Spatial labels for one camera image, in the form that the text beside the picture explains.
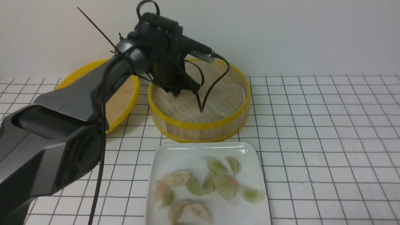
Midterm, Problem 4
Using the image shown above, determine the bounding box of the yellow rimmed bamboo steamer basket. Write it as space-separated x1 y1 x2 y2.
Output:
148 59 251 143

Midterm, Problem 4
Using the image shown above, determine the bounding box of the beige dumpling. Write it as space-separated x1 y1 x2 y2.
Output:
183 203 213 224
162 170 190 187
168 201 191 225

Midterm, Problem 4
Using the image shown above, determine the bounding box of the pink dumpling left edge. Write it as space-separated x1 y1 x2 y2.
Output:
153 180 168 202

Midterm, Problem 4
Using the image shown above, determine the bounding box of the beige dumpling upper left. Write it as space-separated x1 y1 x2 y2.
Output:
162 170 190 187

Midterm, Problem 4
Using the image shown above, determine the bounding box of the beige dumpling bottom right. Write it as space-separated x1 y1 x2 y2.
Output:
183 203 213 224

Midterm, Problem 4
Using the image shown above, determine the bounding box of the beige dumpling bottom left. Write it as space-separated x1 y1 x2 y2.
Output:
168 201 191 225

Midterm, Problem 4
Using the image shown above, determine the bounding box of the white square plate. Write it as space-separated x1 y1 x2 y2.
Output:
145 142 271 225

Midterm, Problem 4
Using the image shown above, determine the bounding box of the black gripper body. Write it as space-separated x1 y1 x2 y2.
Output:
128 12 200 97

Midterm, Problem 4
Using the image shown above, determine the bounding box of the large green dumpling centre right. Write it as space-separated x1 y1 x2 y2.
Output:
212 175 236 201

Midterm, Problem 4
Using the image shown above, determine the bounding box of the white steamer liner cloth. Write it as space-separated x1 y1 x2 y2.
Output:
152 68 246 123

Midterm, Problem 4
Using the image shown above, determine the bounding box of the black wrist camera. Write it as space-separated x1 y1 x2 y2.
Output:
182 35 216 63

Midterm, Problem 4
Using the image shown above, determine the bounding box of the yellow rimmed bamboo steamer lid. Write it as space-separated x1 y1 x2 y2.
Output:
55 59 140 134

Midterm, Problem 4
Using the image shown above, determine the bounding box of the green dumpling top centre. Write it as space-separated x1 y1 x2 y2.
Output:
206 157 228 175

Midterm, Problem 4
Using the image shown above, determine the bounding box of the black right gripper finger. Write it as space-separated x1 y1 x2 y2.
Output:
201 56 230 113

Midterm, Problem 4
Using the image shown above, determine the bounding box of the green dumpling far right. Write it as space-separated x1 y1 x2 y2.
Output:
240 186 266 204

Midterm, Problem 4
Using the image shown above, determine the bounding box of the pink dumpling right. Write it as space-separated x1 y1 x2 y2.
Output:
225 175 239 195

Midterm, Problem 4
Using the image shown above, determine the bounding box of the green dumpling top right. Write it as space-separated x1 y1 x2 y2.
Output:
225 156 240 175

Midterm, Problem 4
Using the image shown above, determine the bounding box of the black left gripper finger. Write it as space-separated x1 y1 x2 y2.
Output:
195 92 204 113

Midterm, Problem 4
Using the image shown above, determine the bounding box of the green dumpling lower left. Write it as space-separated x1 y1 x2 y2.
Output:
159 188 175 209

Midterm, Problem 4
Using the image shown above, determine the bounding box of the green dumpling centre small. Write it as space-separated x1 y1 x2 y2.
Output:
202 172 215 195

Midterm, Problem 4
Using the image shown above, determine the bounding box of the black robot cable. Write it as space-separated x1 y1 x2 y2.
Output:
88 47 138 225

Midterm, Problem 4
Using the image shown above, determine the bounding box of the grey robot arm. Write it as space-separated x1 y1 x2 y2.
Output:
1 12 223 225

